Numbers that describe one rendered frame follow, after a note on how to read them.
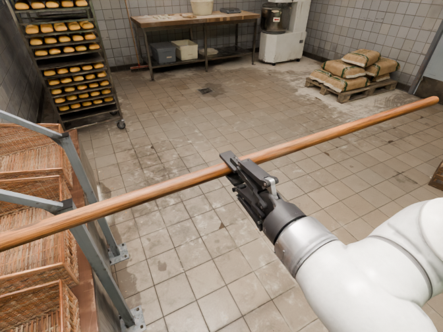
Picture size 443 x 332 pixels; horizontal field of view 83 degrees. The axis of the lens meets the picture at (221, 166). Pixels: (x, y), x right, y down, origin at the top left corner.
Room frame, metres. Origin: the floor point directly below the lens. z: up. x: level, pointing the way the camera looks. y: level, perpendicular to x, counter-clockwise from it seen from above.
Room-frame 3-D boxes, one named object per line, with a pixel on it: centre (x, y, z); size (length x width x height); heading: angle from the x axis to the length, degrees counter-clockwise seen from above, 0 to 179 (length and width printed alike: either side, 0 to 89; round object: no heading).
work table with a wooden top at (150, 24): (5.24, 0.45, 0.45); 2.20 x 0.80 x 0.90; 117
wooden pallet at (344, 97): (4.07, -2.11, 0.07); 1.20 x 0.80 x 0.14; 117
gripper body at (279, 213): (0.30, -0.10, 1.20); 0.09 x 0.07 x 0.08; 28
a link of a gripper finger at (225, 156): (0.44, -0.02, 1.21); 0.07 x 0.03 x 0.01; 28
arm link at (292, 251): (0.24, -0.13, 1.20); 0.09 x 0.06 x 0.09; 118
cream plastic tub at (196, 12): (5.38, 0.35, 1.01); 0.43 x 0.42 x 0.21; 117
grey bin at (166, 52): (4.92, 1.07, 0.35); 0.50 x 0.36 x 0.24; 27
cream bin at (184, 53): (5.11, 0.70, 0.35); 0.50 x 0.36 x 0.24; 28
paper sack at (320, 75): (4.10, -1.76, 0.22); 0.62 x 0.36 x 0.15; 122
